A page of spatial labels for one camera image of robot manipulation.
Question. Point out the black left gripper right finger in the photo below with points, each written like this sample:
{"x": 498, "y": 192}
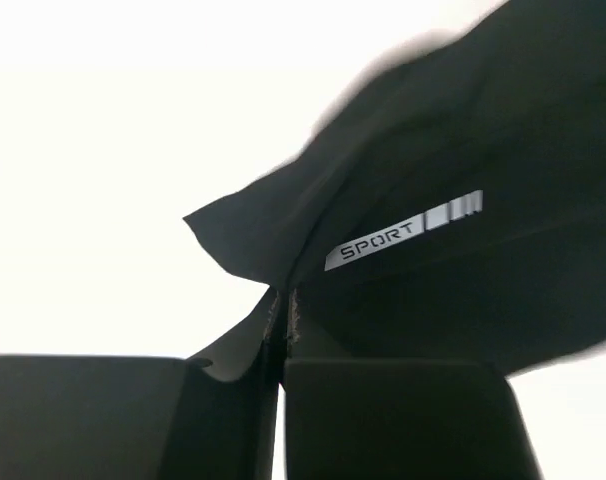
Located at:
{"x": 376, "y": 418}

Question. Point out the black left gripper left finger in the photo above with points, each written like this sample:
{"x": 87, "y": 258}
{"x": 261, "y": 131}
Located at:
{"x": 209, "y": 416}

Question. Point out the black sport shorts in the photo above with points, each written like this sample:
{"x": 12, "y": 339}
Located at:
{"x": 454, "y": 208}

